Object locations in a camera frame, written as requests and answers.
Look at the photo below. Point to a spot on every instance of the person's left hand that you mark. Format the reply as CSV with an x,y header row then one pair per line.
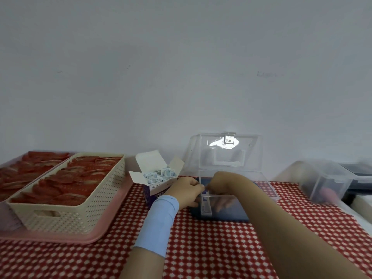
x,y
186,191

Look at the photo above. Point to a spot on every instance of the person's right hand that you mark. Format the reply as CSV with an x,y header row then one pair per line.
x,y
223,184

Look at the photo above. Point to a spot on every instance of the bundle of bandage wrappers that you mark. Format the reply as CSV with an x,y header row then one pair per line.
x,y
207,207

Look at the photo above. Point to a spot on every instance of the clear storage box blue base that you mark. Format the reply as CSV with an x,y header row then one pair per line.
x,y
226,153

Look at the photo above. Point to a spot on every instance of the pile of bandage strips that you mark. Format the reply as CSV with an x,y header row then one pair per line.
x,y
158,175

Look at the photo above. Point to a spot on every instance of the blue white cardboard box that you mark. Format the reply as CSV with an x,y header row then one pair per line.
x,y
151,162

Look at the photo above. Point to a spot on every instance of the person's right forearm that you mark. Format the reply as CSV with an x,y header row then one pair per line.
x,y
290,238

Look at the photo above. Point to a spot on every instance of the person's left forearm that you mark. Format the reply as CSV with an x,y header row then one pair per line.
x,y
142,264

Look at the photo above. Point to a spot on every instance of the light blue wristband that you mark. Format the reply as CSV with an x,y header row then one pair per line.
x,y
158,225

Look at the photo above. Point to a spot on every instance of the red white checked tablecloth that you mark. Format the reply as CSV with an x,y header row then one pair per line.
x,y
209,252

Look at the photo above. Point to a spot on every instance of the pink plastic tray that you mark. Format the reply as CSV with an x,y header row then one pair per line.
x,y
116,209

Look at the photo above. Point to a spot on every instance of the clear plastic container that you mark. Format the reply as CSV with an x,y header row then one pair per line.
x,y
322,183

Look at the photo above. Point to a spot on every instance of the cream perforated plastic basket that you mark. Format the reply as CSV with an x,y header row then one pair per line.
x,y
81,217

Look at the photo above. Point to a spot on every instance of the pile of red packets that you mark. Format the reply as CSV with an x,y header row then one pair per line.
x,y
69,183
26,171

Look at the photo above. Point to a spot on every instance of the black flat object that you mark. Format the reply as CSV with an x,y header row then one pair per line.
x,y
356,169

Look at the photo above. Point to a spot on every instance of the pink perforated plastic basket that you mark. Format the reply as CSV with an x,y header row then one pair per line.
x,y
7,222

